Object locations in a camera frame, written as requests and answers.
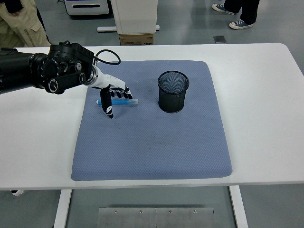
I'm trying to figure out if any person in beige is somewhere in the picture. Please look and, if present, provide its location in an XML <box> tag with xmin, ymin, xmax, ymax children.
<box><xmin>0</xmin><ymin>0</ymin><xmax>52</xmax><ymax>48</ymax></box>

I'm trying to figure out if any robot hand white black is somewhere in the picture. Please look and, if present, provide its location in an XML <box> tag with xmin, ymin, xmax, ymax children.
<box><xmin>91</xmin><ymin>70</ymin><xmax>133</xmax><ymax>120</ymax></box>

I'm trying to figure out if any blue-grey textured mat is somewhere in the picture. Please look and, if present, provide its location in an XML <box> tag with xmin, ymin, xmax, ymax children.
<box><xmin>70</xmin><ymin>60</ymin><xmax>233</xmax><ymax>181</ymax></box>

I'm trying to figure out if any blue marker with clear cap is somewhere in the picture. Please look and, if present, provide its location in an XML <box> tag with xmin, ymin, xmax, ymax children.
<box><xmin>95</xmin><ymin>99</ymin><xmax>139</xmax><ymax>107</ymax></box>

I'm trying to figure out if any white appliance with black slot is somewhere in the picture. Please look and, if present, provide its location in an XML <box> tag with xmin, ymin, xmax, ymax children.
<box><xmin>63</xmin><ymin>0</ymin><xmax>114</xmax><ymax>17</ymax></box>

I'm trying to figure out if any person with sneakers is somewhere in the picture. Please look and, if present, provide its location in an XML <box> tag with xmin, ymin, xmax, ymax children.
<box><xmin>212</xmin><ymin>0</ymin><xmax>261</xmax><ymax>30</ymax></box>

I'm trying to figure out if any brown cardboard box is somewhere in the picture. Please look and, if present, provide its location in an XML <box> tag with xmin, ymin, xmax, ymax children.
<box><xmin>118</xmin><ymin>33</ymin><xmax>154</xmax><ymax>46</ymax></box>

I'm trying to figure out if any white table leg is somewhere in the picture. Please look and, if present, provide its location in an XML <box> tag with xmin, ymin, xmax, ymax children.
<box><xmin>52</xmin><ymin>189</ymin><xmax>72</xmax><ymax>228</ymax></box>
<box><xmin>228</xmin><ymin>185</ymin><xmax>249</xmax><ymax>228</ymax></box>

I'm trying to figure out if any white pedestal base bar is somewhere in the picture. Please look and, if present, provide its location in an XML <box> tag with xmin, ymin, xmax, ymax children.
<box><xmin>97</xmin><ymin>24</ymin><xmax>160</xmax><ymax>33</ymax></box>

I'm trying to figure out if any black mesh pen holder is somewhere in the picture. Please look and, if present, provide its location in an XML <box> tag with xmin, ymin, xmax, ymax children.
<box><xmin>157</xmin><ymin>70</ymin><xmax>190</xmax><ymax>114</ymax></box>

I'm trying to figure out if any white pedestal cabinet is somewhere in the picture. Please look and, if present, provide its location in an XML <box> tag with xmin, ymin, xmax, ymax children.
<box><xmin>111</xmin><ymin>0</ymin><xmax>159</xmax><ymax>35</ymax></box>

